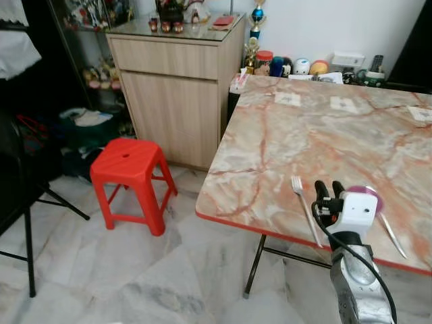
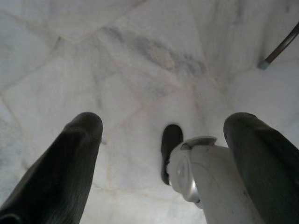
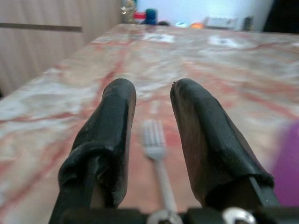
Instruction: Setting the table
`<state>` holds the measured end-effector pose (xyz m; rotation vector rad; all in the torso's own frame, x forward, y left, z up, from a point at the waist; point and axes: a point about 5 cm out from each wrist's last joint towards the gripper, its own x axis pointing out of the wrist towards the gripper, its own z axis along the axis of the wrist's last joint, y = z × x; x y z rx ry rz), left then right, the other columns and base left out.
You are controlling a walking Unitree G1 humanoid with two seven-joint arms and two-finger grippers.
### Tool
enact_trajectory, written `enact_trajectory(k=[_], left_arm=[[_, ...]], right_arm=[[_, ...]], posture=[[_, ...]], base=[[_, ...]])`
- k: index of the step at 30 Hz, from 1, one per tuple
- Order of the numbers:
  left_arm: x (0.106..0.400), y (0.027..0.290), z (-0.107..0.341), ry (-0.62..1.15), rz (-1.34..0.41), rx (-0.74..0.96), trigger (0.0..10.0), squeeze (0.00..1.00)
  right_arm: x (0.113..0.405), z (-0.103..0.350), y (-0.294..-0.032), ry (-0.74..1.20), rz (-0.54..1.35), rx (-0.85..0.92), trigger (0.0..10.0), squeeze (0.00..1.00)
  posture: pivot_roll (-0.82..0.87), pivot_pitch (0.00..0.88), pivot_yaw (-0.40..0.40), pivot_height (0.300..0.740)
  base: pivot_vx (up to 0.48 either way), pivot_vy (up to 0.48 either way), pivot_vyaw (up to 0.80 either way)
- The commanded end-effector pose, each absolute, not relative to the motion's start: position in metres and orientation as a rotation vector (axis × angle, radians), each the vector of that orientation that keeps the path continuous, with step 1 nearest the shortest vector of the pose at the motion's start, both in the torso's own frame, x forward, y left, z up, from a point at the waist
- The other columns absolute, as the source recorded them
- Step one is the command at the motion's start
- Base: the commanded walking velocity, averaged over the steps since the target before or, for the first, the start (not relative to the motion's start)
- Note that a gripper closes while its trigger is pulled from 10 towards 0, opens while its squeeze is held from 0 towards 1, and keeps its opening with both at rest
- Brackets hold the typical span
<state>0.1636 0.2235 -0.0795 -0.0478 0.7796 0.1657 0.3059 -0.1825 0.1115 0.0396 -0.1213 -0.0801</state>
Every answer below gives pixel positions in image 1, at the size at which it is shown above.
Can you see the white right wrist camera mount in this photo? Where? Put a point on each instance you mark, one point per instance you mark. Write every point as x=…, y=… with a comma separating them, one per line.
x=358, y=209

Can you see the small red ornament jar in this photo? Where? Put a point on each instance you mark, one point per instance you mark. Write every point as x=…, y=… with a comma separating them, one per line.
x=165, y=27
x=154, y=25
x=178, y=27

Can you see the white ornament figurine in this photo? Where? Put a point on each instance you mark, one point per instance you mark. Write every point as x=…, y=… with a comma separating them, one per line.
x=198, y=12

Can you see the dark small figurine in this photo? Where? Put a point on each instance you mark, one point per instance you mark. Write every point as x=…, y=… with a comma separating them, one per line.
x=287, y=67

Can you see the silver metal fork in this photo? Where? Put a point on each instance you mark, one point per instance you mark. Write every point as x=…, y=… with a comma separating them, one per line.
x=305, y=206

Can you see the blue container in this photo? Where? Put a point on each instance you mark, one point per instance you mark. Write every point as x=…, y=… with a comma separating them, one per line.
x=277, y=67

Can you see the flat red box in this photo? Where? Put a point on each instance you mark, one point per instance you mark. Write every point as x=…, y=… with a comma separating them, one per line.
x=223, y=21

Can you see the white round figurine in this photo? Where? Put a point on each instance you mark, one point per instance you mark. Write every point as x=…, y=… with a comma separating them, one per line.
x=302, y=66

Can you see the red plastic stool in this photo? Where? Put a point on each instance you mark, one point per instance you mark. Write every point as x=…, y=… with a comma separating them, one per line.
x=128, y=162

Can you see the silver metal knife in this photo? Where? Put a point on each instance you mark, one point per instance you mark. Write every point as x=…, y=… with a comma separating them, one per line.
x=393, y=236

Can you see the pink tissue pack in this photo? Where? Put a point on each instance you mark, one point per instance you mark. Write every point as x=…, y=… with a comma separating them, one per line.
x=241, y=82

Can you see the dark ornament statue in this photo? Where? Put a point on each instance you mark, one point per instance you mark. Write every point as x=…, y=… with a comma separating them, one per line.
x=170, y=9

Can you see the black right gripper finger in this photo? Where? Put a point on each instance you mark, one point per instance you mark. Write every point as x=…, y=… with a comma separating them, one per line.
x=338, y=188
x=322, y=190

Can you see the gold and blue trophy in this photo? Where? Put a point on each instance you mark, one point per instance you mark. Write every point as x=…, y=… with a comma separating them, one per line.
x=256, y=17

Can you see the red-lidded jar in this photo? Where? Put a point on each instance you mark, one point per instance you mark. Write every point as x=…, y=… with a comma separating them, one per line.
x=263, y=63

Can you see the glass display cabinet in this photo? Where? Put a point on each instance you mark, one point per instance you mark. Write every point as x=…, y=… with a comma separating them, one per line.
x=88, y=47

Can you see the black remote control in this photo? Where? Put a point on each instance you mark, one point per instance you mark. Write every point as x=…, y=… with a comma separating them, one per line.
x=376, y=63

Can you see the black flat panel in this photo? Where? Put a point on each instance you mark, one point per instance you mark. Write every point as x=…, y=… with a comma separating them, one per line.
x=413, y=47

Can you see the white hanging cloth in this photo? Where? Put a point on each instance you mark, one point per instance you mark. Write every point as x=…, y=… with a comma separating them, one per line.
x=15, y=50

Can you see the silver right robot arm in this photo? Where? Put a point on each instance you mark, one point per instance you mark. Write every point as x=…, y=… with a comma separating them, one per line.
x=354, y=283

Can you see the dark metal table frame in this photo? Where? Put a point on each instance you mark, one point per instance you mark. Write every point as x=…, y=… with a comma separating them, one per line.
x=255, y=266

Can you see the light wooden cabinet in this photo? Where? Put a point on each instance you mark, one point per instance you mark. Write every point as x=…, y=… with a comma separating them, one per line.
x=175, y=94

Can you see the orange round toy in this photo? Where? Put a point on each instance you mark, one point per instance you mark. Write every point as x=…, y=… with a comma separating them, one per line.
x=319, y=67

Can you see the purple plastic bowl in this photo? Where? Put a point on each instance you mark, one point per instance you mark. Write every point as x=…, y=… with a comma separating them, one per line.
x=374, y=197

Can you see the dark green bag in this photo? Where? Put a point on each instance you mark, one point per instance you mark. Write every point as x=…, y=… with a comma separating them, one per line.
x=91, y=131

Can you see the green holder cup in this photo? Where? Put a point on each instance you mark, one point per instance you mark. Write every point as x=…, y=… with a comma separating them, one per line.
x=371, y=78

